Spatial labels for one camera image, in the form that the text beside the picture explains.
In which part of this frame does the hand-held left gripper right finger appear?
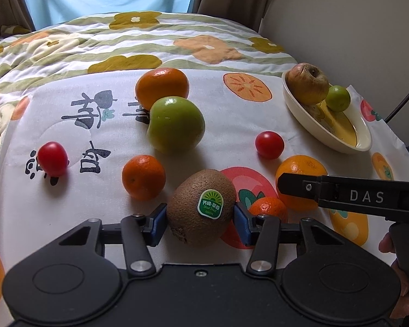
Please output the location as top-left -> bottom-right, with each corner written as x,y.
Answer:
234,202 -> 345,277

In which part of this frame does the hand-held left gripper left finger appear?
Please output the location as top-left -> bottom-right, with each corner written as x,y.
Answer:
59,202 -> 168,278

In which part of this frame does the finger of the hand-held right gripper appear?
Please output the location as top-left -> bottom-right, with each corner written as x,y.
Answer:
277,172 -> 323,201

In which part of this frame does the round yellow-orange orange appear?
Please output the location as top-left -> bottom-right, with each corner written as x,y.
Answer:
275,155 -> 329,212

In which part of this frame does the small orange mandarin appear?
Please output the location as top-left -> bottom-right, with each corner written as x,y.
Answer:
122,155 -> 166,201
249,196 -> 289,223

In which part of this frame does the brown kiwi with green sticker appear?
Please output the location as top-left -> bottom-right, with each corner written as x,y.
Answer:
166,169 -> 237,246

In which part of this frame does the red cherry tomato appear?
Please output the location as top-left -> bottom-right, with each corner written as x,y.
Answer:
37,142 -> 69,178
255,131 -> 285,159

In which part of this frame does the cream oval bowl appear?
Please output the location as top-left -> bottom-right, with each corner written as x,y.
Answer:
281,70 -> 373,154

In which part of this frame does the large green apple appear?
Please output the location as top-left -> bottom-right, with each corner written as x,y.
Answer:
146,96 -> 206,154

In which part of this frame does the large orange persimmon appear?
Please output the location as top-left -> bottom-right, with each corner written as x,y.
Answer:
135,68 -> 190,110

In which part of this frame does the person's right hand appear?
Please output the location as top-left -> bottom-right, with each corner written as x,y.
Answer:
378,233 -> 409,318

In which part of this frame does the white fruit-print cloth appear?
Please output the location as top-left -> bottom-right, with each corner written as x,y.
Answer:
0,68 -> 409,314

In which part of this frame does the small green fruit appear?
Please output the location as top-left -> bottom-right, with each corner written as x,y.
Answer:
325,85 -> 351,112

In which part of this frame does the wrinkled brown apple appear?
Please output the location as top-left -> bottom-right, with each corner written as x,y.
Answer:
288,63 -> 330,106

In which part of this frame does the floral striped blanket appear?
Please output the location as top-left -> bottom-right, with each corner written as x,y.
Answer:
0,11 -> 299,198

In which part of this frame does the black cable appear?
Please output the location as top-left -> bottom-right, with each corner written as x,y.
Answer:
384,75 -> 409,124

